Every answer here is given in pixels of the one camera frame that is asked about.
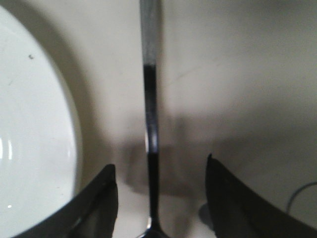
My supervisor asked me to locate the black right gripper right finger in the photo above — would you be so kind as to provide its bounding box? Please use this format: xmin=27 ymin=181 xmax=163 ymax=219
xmin=206 ymin=155 xmax=317 ymax=238

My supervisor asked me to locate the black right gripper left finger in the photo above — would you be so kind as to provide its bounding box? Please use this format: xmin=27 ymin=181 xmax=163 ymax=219
xmin=15 ymin=164 xmax=118 ymax=238

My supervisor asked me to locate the white round plate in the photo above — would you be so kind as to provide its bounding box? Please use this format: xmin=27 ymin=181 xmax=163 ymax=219
xmin=0 ymin=8 xmax=82 ymax=238

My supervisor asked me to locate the silver fork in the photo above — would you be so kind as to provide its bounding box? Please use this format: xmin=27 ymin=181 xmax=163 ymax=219
xmin=139 ymin=0 xmax=168 ymax=238

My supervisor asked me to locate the cream rabbit serving tray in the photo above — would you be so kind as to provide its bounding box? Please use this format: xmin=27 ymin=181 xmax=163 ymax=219
xmin=1 ymin=0 xmax=317 ymax=238

